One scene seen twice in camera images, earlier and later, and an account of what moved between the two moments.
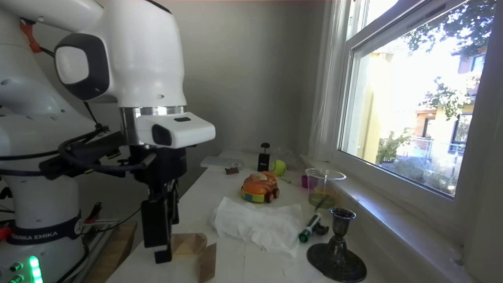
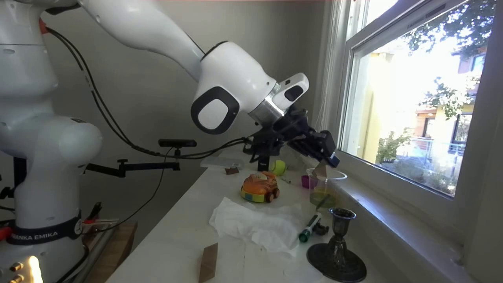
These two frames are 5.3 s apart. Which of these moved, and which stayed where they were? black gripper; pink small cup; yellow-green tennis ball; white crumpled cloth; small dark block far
Moved: black gripper
Stayed: small dark block far; white crumpled cloth; pink small cup; yellow-green tennis ball
